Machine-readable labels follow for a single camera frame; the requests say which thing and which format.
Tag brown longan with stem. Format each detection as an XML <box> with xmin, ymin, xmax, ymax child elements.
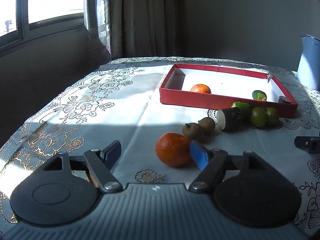
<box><xmin>182</xmin><ymin>122</ymin><xmax>204</xmax><ymax>140</ymax></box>

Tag green plum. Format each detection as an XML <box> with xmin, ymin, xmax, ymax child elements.
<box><xmin>266</xmin><ymin>107</ymin><xmax>279</xmax><ymax>126</ymax></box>
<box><xmin>251</xmin><ymin>107</ymin><xmax>267</xmax><ymax>128</ymax></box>

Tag sugarcane piece in tray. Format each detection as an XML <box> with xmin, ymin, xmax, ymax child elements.
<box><xmin>278</xmin><ymin>96</ymin><xmax>291</xmax><ymax>104</ymax></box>

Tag patterned brown curtain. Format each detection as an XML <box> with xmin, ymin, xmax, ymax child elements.
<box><xmin>84</xmin><ymin>0</ymin><xmax>187</xmax><ymax>63</ymax></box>

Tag window with dark frame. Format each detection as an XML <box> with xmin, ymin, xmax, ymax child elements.
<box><xmin>1</xmin><ymin>0</ymin><xmax>84</xmax><ymax>53</ymax></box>

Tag floral white tablecloth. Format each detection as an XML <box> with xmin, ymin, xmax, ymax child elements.
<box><xmin>1</xmin><ymin>57</ymin><xmax>319</xmax><ymax>235</ymax></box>

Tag dark sugarcane piece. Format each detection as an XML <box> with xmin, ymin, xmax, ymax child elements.
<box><xmin>216</xmin><ymin>107</ymin><xmax>243</xmax><ymax>132</ymax></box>

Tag red cardboard tray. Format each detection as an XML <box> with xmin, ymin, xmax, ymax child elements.
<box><xmin>159</xmin><ymin>63</ymin><xmax>298</xmax><ymax>118</ymax></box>

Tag orange mandarin in tray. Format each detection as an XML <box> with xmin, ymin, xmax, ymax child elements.
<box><xmin>190</xmin><ymin>84</ymin><xmax>211</xmax><ymax>94</ymax></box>

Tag brown longan round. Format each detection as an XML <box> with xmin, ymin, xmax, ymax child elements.
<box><xmin>198</xmin><ymin>117</ymin><xmax>216</xmax><ymax>134</ymax></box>

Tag orange mandarin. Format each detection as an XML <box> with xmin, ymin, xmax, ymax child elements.
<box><xmin>190</xmin><ymin>84</ymin><xmax>211</xmax><ymax>94</ymax></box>
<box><xmin>155</xmin><ymin>133</ymin><xmax>191</xmax><ymax>167</ymax></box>

